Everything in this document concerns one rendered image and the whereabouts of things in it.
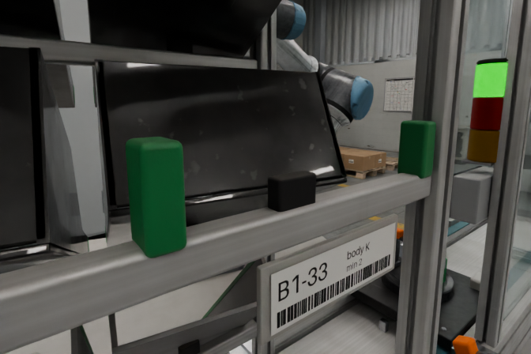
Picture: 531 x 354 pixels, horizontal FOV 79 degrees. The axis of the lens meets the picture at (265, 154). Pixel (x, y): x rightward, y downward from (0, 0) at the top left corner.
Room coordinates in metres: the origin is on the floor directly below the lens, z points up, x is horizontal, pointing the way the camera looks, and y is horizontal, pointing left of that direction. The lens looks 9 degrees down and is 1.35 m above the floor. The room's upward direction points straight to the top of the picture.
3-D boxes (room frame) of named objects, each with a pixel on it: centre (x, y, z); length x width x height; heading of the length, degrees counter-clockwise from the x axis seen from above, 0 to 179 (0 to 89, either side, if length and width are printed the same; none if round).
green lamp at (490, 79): (0.51, -0.35, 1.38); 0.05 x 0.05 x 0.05
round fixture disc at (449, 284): (0.63, -0.32, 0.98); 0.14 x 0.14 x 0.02
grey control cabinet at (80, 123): (3.19, 1.63, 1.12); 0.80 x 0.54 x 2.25; 131
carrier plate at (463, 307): (0.63, -0.32, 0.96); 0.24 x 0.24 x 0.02; 38
